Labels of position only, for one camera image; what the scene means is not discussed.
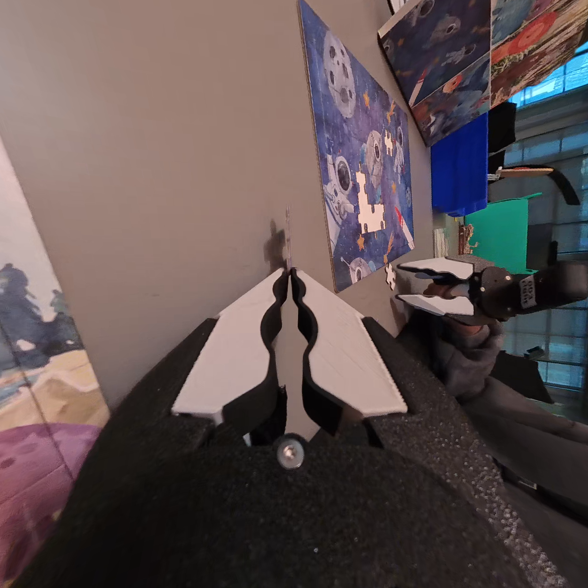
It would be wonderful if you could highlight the grey desk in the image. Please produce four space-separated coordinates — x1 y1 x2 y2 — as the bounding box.
0 0 442 414

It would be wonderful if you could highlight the blue jigsaw puzzle piece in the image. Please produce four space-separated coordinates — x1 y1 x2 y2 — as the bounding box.
284 205 295 272

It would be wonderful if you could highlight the person's right forearm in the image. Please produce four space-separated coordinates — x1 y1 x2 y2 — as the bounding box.
397 317 588 460

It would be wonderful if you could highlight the space jigsaw puzzle board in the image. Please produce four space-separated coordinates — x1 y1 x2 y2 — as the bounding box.
298 0 415 294

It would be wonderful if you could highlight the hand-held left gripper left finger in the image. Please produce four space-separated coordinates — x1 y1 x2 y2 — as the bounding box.
171 268 289 427

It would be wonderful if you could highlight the blue plastic bin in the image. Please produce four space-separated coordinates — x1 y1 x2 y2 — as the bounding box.
431 111 489 218

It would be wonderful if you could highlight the printed jigsaw puzzle box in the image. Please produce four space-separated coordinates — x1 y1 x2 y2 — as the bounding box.
378 0 588 148

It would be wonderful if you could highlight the landscape jigsaw puzzle board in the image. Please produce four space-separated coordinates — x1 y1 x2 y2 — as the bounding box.
0 133 111 588

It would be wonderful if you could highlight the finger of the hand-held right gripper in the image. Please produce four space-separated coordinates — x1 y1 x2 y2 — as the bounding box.
397 256 479 281
395 294 475 318

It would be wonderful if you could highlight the green plastic bin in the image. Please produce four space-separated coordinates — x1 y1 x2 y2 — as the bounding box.
464 193 543 276

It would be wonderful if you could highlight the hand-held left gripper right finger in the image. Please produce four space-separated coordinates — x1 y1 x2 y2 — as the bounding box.
291 268 409 422

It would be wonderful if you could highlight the window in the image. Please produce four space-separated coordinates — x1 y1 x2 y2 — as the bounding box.
505 46 588 405

